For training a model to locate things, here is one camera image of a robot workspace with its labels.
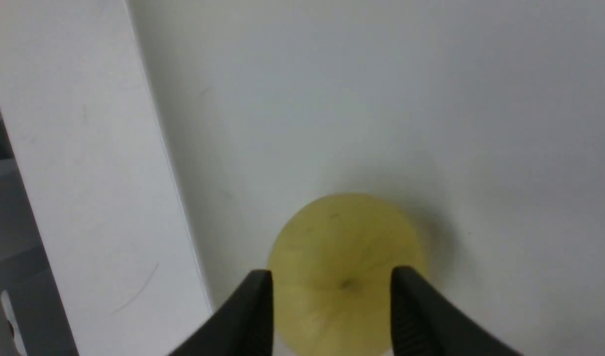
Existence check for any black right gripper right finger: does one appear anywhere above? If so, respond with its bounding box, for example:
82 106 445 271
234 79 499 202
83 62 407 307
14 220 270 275
390 266 520 356

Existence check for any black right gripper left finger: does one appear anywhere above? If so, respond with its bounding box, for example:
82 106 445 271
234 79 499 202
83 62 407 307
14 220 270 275
170 269 274 356

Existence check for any yellow steamed bun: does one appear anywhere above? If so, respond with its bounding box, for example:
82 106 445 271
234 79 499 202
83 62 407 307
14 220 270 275
268 193 428 356

